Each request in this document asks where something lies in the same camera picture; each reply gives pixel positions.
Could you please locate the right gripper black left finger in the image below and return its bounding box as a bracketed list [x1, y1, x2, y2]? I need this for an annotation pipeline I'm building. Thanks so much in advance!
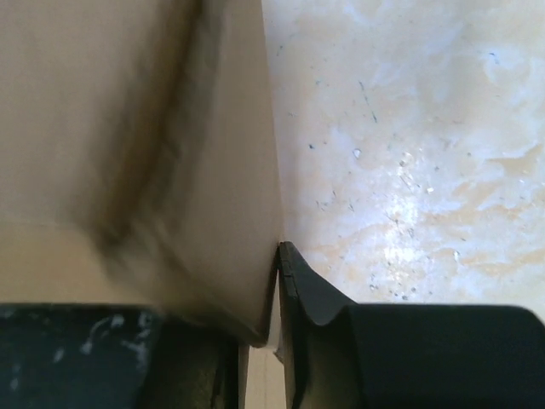
[1, 304, 248, 409]

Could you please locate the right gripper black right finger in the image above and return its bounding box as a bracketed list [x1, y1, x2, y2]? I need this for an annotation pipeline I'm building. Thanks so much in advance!
[277, 242, 544, 408]

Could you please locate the cardboard box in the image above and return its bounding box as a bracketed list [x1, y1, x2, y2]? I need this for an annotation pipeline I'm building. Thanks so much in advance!
[0, 0, 287, 409]

